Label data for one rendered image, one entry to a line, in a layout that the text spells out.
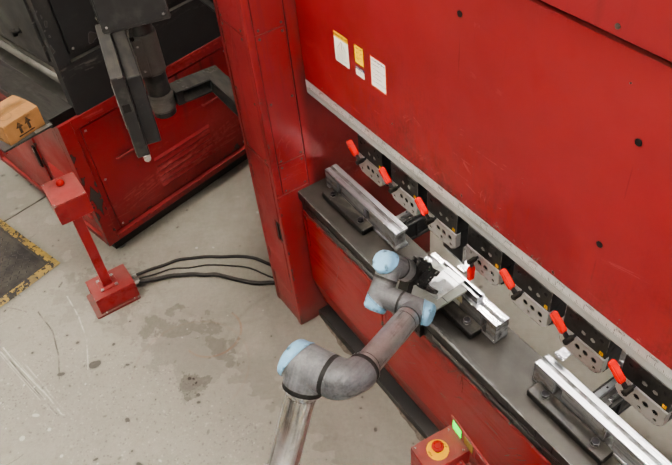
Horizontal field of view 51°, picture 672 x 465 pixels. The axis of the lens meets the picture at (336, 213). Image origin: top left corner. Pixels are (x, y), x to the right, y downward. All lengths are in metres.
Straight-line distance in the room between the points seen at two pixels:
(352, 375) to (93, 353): 2.21
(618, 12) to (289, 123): 1.66
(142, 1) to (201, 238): 1.99
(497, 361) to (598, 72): 1.19
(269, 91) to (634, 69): 1.55
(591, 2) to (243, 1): 1.34
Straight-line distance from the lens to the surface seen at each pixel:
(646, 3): 1.45
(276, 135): 2.85
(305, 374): 1.91
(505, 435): 2.55
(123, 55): 2.83
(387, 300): 2.18
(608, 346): 2.02
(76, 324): 4.05
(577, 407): 2.34
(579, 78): 1.64
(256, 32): 2.60
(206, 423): 3.46
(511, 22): 1.73
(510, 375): 2.45
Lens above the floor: 2.90
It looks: 43 degrees down
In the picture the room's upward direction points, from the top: 7 degrees counter-clockwise
